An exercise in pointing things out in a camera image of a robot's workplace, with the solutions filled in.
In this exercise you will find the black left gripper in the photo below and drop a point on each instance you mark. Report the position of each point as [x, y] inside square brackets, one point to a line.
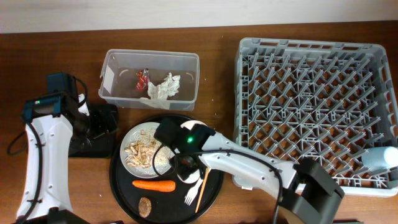
[102, 129]

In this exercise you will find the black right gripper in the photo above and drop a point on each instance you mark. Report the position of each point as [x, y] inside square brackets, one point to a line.
[182, 173]

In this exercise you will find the white speckled plate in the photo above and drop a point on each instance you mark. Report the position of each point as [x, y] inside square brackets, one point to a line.
[160, 162]

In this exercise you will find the red snack wrapper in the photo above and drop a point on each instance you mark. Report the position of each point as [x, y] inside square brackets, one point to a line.
[143, 79]

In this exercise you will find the white napkin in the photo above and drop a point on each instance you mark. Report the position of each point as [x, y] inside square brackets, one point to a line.
[158, 94]

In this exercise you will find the light blue cup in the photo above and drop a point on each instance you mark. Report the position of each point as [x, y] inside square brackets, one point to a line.
[378, 158]

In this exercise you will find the white cup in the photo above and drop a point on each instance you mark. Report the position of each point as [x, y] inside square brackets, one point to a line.
[192, 178]

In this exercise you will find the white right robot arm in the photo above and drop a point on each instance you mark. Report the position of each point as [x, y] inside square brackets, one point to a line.
[304, 192]

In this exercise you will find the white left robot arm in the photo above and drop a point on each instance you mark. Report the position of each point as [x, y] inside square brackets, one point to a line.
[59, 125]

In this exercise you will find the grey dishwasher rack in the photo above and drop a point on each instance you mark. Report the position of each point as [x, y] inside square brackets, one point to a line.
[329, 101]

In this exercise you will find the black rectangular tray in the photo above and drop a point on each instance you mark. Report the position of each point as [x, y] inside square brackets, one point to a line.
[77, 147]

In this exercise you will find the orange carrot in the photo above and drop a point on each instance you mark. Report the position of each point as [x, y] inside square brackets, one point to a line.
[160, 186]

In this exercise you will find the white plastic fork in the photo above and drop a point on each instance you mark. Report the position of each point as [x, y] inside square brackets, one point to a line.
[192, 193]

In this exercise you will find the wooden chopstick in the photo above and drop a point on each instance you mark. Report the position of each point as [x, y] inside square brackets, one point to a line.
[208, 169]

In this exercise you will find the black round tray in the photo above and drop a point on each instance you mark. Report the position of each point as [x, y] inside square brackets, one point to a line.
[166, 207]

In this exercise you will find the peanut shells food scraps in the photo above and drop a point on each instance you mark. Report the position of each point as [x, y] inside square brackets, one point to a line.
[140, 152]

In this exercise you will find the brown cookie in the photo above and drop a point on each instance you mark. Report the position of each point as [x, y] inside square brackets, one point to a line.
[144, 207]

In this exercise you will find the clear plastic bin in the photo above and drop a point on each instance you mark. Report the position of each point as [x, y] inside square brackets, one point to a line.
[119, 77]

